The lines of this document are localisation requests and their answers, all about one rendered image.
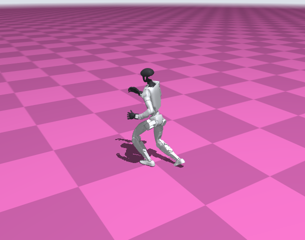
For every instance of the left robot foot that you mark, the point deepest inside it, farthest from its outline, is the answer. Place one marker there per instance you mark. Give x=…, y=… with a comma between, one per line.
x=145, y=162

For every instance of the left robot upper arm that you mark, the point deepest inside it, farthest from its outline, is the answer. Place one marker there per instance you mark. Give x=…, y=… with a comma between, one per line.
x=146, y=97

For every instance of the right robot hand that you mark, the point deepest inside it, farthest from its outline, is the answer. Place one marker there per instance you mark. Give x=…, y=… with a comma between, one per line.
x=135, y=90

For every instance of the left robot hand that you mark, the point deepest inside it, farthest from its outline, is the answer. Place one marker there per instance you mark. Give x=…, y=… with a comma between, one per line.
x=132, y=115

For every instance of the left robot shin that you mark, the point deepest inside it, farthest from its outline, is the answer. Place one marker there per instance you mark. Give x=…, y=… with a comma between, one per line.
x=141, y=148

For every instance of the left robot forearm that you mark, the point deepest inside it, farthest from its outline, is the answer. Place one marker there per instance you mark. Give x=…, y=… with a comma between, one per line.
x=143, y=115

